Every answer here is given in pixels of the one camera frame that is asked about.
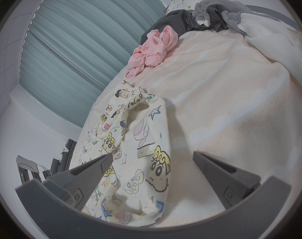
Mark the pile of clothes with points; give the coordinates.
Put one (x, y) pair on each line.
(180, 21)

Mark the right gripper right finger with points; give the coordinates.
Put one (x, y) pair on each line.
(228, 183)

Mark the white garment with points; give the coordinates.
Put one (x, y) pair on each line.
(63, 149)

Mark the pink garment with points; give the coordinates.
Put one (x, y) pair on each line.
(156, 46)

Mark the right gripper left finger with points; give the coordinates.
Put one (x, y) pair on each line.
(78, 183)

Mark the blue-green curtain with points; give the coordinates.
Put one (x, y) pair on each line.
(53, 78)
(103, 21)

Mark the black chest of drawers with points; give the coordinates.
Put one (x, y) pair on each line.
(63, 163)

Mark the white printed pyjama top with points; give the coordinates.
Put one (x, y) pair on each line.
(131, 158)

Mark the bed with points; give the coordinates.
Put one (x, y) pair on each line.
(228, 108)

